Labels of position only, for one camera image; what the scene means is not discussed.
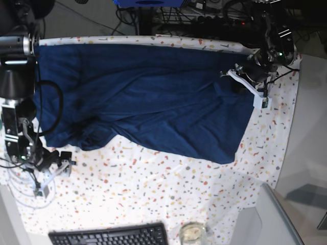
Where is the clear glass jar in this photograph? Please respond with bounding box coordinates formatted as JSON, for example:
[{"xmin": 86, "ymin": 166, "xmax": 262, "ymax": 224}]
[{"xmin": 179, "ymin": 222, "xmax": 207, "ymax": 245}]

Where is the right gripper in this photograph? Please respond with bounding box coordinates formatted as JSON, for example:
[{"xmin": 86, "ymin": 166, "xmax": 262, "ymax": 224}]
[{"xmin": 30, "ymin": 146, "xmax": 72, "ymax": 178}]

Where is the black computer keyboard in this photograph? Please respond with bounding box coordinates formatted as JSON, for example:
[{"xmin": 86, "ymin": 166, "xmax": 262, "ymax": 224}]
[{"xmin": 48, "ymin": 223, "xmax": 169, "ymax": 245}]

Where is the coiled white cable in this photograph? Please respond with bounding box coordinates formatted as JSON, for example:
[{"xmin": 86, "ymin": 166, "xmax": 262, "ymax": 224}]
[{"xmin": 5, "ymin": 158, "xmax": 56, "ymax": 210}]

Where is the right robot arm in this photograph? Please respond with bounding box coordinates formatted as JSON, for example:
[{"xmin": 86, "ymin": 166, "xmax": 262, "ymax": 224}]
[{"xmin": 1, "ymin": 1, "xmax": 74, "ymax": 175}]

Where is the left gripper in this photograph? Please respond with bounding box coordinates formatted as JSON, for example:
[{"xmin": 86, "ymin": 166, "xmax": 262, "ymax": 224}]
[{"xmin": 231, "ymin": 62, "xmax": 277, "ymax": 93}]

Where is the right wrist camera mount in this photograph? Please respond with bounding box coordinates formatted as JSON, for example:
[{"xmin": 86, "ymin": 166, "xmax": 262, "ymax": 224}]
[{"xmin": 22, "ymin": 160, "xmax": 76, "ymax": 198}]

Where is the blue box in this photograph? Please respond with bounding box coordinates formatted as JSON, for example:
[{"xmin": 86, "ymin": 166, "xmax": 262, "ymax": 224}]
[{"xmin": 113, "ymin": 0, "xmax": 190, "ymax": 8}]

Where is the terrazzo pattern table cloth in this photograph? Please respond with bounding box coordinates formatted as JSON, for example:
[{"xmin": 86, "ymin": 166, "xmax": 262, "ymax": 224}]
[{"xmin": 0, "ymin": 34, "xmax": 303, "ymax": 245}]

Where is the black wire rack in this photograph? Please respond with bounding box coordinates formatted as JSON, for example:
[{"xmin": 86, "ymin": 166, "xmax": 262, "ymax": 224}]
[{"xmin": 153, "ymin": 5, "xmax": 246, "ymax": 26}]

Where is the dark blue t-shirt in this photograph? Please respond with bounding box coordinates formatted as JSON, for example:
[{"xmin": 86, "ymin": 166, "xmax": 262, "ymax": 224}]
[{"xmin": 38, "ymin": 44, "xmax": 253, "ymax": 164}]

